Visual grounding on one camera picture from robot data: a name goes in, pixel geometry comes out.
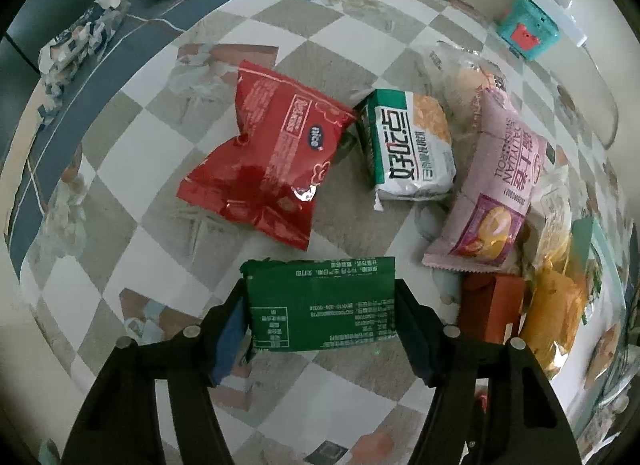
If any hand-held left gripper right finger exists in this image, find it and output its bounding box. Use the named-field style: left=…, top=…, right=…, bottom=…
left=395, top=279, right=583, bottom=465

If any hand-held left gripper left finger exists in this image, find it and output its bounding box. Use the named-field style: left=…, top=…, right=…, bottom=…
left=60, top=277, right=251, bottom=465

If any red orange box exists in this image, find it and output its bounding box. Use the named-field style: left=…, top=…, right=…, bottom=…
left=457, top=272, right=528, bottom=343

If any yellow snack packet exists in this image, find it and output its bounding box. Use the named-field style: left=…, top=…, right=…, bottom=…
left=520, top=225, right=593, bottom=378

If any pink snack packet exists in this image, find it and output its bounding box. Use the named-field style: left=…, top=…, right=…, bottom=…
left=422, top=90, right=551, bottom=273

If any white snack packet green edge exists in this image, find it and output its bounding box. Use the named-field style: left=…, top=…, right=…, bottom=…
left=356, top=89, right=457, bottom=213

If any teal rimmed white tray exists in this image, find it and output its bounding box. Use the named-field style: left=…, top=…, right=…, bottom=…
left=570, top=217, right=636, bottom=446

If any red snack bag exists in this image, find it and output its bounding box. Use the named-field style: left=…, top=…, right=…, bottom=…
left=176, top=60, right=358, bottom=252

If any clear bag of round buns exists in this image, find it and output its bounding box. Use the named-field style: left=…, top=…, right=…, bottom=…
left=415, top=42, right=511, bottom=130

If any teal box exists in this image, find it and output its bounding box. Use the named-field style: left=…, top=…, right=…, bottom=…
left=495, top=0, right=563, bottom=62

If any white power strip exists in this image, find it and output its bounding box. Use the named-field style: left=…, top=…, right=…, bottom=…
left=520, top=0, right=587, bottom=48

